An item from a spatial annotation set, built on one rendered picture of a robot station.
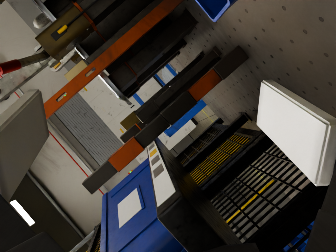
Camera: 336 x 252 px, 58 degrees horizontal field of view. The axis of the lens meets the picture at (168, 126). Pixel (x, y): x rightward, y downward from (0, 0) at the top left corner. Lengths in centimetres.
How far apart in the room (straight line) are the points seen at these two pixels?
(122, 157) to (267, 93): 57
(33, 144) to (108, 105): 869
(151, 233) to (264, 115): 27
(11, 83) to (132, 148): 32
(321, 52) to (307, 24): 5
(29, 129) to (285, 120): 13
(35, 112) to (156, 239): 26
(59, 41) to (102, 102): 817
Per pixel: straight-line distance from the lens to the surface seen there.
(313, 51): 57
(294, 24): 56
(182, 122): 264
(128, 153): 72
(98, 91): 896
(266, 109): 19
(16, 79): 79
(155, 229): 41
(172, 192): 29
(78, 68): 78
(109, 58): 75
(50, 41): 74
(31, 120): 17
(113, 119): 880
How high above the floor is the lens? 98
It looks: 2 degrees down
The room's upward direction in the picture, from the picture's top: 131 degrees counter-clockwise
